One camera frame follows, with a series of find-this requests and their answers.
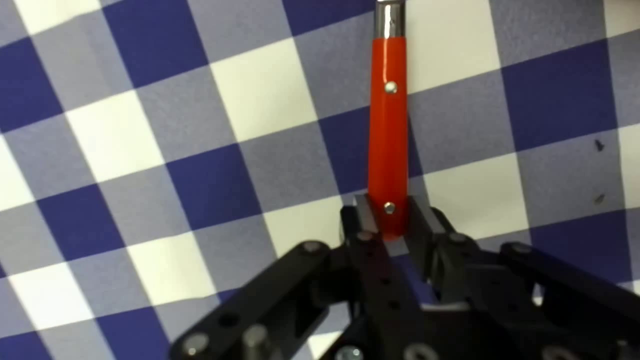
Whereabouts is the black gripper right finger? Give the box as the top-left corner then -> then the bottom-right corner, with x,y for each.
403,197 -> 640,360

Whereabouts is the blue white checkered tablecloth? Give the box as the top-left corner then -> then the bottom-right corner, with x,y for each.
0,0 -> 640,360

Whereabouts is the red handled metal spoon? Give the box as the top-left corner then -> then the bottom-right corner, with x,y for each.
366,0 -> 412,240

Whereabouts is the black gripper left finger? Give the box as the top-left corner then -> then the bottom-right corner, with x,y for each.
168,196 -> 418,360

